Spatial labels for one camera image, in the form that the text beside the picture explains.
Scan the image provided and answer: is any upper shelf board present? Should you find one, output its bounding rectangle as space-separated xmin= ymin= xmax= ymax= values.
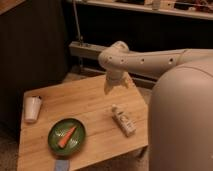
xmin=75 ymin=0 xmax=213 ymax=21

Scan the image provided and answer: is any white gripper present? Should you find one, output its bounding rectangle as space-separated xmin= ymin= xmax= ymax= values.
xmin=104 ymin=70 xmax=130 ymax=94

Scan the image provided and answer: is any white paper cup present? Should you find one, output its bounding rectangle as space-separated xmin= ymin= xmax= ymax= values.
xmin=24 ymin=96 xmax=42 ymax=123

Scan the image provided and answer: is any metal stand pole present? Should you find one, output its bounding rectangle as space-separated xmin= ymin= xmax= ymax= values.
xmin=72 ymin=0 xmax=83 ymax=70

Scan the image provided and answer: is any blue sponge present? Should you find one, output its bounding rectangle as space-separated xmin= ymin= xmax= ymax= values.
xmin=54 ymin=160 xmax=70 ymax=171

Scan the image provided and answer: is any wooden folding table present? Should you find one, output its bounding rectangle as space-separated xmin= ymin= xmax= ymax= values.
xmin=17 ymin=75 xmax=148 ymax=171

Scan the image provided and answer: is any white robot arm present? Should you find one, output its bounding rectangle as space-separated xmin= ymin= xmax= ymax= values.
xmin=98 ymin=41 xmax=213 ymax=171

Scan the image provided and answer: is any green plate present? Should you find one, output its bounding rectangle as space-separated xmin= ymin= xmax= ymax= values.
xmin=48 ymin=118 xmax=86 ymax=157

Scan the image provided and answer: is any long grey case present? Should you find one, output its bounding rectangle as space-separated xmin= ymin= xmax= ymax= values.
xmin=68 ymin=41 xmax=174 ymax=88

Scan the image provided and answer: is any orange carrot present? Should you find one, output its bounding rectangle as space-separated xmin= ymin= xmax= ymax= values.
xmin=58 ymin=126 xmax=76 ymax=148

